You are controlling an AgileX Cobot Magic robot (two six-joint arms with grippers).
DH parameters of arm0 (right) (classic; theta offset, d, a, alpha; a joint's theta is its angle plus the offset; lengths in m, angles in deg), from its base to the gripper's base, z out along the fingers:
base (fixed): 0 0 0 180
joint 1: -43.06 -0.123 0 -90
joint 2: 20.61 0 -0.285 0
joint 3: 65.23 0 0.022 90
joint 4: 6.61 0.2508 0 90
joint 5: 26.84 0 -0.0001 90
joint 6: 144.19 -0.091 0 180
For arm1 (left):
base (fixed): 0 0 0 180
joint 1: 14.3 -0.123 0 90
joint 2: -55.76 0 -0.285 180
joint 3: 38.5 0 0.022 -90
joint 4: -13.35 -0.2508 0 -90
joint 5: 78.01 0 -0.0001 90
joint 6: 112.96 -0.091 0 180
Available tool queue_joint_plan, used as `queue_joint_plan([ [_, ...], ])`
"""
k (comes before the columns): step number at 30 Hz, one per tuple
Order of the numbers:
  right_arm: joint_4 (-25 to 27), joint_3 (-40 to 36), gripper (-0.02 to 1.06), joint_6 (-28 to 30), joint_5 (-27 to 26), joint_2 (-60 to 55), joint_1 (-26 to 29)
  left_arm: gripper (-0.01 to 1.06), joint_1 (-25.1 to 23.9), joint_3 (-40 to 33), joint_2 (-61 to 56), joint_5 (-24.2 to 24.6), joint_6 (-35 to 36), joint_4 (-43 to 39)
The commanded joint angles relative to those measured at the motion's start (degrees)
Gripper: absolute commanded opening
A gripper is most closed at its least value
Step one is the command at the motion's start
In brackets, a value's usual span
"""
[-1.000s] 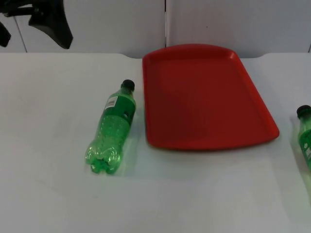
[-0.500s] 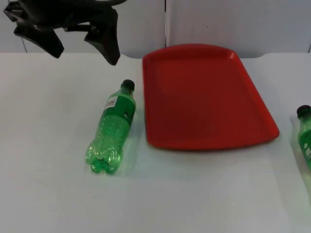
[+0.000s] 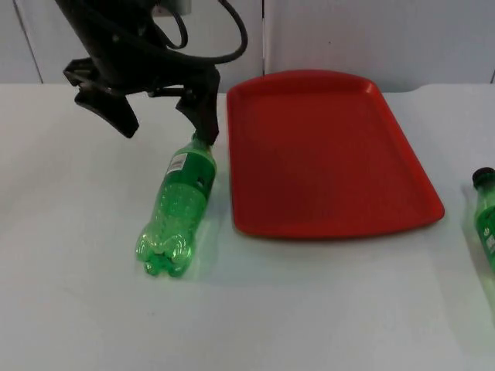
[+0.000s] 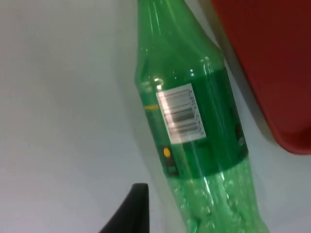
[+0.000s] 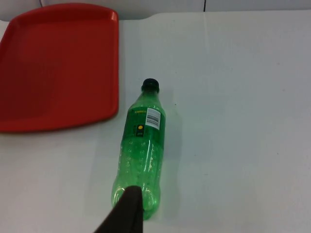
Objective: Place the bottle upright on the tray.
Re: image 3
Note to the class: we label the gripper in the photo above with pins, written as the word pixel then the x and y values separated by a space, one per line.
pixel 127 75

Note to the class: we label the green plastic bottle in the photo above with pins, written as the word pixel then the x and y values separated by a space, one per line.
pixel 486 208
pixel 181 193

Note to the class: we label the red tray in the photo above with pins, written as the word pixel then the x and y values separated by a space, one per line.
pixel 328 154

